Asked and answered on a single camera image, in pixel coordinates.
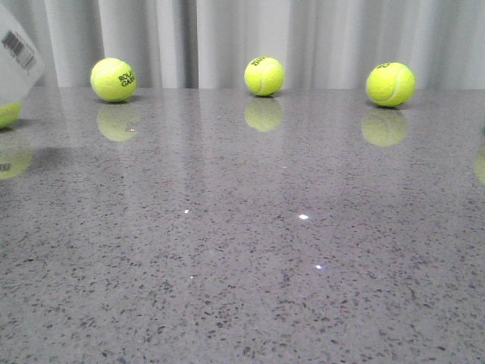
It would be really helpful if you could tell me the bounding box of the white blue tennis ball can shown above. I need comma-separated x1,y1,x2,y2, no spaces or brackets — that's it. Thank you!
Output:
0,5,45,105

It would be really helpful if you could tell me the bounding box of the centre yellow tennis ball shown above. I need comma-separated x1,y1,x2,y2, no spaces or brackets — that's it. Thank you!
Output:
244,56,285,96

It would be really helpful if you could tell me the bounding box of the yellow tennis ball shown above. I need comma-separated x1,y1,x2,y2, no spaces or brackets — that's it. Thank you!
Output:
244,56,285,96
365,62,415,107

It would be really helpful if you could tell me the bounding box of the tennis ball with black lettering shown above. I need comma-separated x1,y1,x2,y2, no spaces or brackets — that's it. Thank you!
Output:
90,58,137,102

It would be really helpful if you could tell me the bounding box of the right yellow tennis ball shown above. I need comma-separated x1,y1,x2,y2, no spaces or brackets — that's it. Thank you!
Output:
365,62,415,107

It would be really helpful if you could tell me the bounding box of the far left tennis ball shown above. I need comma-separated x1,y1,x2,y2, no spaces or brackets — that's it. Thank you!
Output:
0,102,22,129

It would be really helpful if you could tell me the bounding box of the grey pleated curtain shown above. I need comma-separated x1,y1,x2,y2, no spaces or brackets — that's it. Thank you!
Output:
5,1,484,89

